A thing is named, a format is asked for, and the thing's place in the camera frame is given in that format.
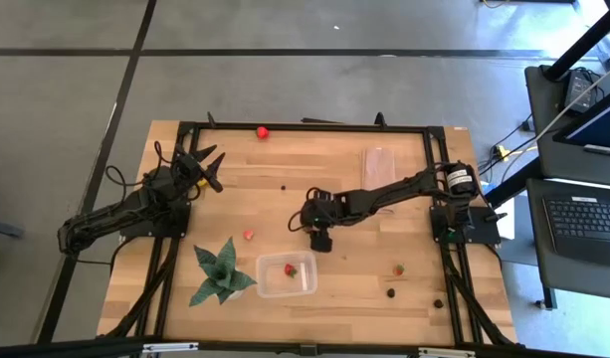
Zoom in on potted green snake plant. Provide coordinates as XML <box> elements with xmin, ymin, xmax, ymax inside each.
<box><xmin>188</xmin><ymin>236</ymin><xmax>259</xmax><ymax>308</ymax></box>

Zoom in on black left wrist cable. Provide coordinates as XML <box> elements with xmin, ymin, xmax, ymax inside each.
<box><xmin>103</xmin><ymin>140</ymin><xmax>166</xmax><ymax>190</ymax></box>

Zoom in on black aluminium table frame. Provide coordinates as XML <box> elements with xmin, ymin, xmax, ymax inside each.
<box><xmin>98</xmin><ymin>111</ymin><xmax>519</xmax><ymax>349</ymax></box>

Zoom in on clear plastic tupperware container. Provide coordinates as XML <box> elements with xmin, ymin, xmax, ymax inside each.
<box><xmin>255</xmin><ymin>250</ymin><xmax>319</xmax><ymax>299</ymax></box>

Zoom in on black power adapter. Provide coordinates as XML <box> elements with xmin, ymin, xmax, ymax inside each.
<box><xmin>562</xmin><ymin>69</ymin><xmax>597</xmax><ymax>113</ymax></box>

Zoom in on white paper sheet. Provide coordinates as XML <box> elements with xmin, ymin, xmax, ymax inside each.
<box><xmin>493</xmin><ymin>196</ymin><xmax>517</xmax><ymax>241</ymax></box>

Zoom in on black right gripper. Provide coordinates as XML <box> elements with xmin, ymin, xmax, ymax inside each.
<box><xmin>303</xmin><ymin>189</ymin><xmax>338</xmax><ymax>254</ymax></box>

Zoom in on black keyboard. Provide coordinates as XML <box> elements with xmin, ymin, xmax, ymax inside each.
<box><xmin>541</xmin><ymin>194</ymin><xmax>610</xmax><ymax>268</ymax></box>

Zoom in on black computer monitor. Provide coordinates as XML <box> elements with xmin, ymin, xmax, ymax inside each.
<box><xmin>552</xmin><ymin>84</ymin><xmax>610</xmax><ymax>159</ymax></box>

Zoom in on grey floor object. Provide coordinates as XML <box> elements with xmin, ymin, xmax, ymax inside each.
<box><xmin>0</xmin><ymin>217</ymin><xmax>25</xmax><ymax>240</ymax></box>

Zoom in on white cable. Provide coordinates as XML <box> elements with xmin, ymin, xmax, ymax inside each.
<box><xmin>532</xmin><ymin>58</ymin><xmax>610</xmax><ymax>143</ymax></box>

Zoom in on black aluminium crossbar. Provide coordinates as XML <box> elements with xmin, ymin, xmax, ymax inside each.
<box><xmin>0</xmin><ymin>336</ymin><xmax>610</xmax><ymax>358</ymax></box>

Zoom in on black equipment cart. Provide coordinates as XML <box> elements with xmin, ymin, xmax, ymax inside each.
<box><xmin>524</xmin><ymin>64</ymin><xmax>610</xmax><ymax>312</ymax></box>

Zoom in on short black diagonal pole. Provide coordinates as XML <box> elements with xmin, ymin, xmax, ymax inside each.
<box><xmin>485</xmin><ymin>157</ymin><xmax>543</xmax><ymax>209</ymax></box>

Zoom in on folded pink cloth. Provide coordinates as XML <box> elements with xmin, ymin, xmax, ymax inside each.
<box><xmin>359</xmin><ymin>146</ymin><xmax>398</xmax><ymax>216</ymax></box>

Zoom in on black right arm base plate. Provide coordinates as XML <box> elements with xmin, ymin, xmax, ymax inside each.
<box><xmin>430</xmin><ymin>204</ymin><xmax>503</xmax><ymax>246</ymax></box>

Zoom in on long black diagonal pole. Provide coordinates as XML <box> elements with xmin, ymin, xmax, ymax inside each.
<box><xmin>542</xmin><ymin>0</ymin><xmax>610</xmax><ymax>82</ymax></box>

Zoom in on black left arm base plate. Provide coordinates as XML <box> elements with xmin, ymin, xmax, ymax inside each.
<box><xmin>119</xmin><ymin>198</ymin><xmax>192</xmax><ymax>239</ymax></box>

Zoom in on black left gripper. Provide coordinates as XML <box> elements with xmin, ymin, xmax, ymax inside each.
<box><xmin>172</xmin><ymin>144</ymin><xmax>227</xmax><ymax>194</ymax></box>

